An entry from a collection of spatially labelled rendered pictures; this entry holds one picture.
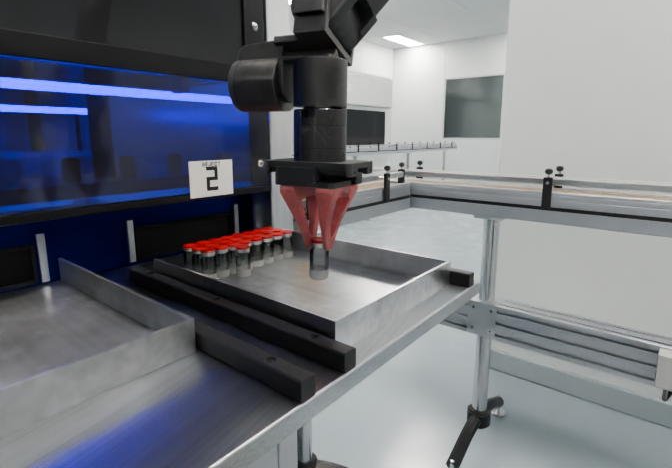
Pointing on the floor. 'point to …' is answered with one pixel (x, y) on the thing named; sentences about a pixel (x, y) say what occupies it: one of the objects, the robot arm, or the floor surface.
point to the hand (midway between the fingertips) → (319, 241)
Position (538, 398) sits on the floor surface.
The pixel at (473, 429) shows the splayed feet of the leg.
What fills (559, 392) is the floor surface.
